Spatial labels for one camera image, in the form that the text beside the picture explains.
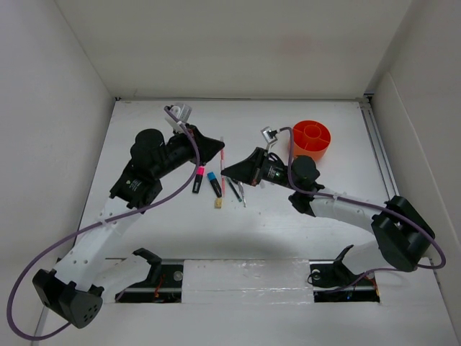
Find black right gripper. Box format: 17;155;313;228
222;146;300;190

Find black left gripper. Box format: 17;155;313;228
153;123;225;179

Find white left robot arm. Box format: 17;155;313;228
32;125;225;329

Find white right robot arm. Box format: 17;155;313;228
222;148;435;284

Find pink cap black highlighter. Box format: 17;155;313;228
192;166;205;194

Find blue cap black highlighter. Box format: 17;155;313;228
207;172;223;198

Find orange round desk organizer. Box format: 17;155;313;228
292;120;331;161

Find black handled scissors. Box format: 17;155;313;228
237;181;247;208

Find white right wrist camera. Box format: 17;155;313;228
261;126;278;151

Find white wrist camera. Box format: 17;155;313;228
165;103;192;133
261;126;278;151

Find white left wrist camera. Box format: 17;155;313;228
165;103;192;133

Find aluminium rail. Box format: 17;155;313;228
357;94;399;198

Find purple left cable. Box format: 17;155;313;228
6;107;201;340

